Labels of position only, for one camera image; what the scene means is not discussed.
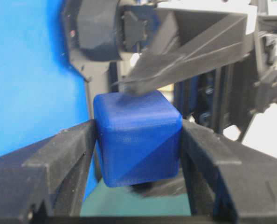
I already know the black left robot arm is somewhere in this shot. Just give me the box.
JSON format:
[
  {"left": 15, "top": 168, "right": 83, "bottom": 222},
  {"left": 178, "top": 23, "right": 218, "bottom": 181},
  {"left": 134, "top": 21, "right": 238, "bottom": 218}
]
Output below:
[{"left": 61, "top": 0, "right": 277, "bottom": 141}]

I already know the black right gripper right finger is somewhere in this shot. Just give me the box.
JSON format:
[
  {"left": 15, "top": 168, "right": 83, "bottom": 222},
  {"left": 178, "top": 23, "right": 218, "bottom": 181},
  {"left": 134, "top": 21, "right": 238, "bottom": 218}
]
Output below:
[{"left": 180, "top": 120, "right": 277, "bottom": 224}]

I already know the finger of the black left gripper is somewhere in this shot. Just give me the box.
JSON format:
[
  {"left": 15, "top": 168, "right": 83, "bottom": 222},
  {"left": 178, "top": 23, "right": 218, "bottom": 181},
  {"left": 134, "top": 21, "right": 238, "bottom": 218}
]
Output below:
[{"left": 119, "top": 7, "right": 255, "bottom": 95}]

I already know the green backdrop sheet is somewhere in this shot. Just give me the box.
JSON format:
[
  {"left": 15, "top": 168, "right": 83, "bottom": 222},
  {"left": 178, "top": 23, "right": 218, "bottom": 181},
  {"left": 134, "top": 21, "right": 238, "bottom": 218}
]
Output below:
[{"left": 80, "top": 177, "right": 191, "bottom": 217}]

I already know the blue table mat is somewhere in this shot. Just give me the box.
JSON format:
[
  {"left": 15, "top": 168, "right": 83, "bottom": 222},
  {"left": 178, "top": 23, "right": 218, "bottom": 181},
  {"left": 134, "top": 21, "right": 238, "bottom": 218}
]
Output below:
[{"left": 0, "top": 0, "right": 99, "bottom": 201}]

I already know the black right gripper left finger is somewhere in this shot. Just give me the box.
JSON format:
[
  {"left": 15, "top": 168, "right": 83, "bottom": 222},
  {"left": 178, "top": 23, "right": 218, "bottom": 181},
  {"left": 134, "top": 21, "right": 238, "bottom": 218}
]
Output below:
[{"left": 0, "top": 119, "right": 97, "bottom": 224}]

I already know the blue block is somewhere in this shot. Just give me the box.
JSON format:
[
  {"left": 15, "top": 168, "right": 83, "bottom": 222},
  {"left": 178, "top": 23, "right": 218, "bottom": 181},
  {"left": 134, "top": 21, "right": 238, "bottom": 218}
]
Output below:
[{"left": 93, "top": 91, "right": 182, "bottom": 188}]

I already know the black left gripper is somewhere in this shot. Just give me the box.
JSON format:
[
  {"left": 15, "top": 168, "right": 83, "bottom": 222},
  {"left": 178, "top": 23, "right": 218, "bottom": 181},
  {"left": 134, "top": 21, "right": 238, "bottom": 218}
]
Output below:
[{"left": 173, "top": 0, "right": 277, "bottom": 141}]

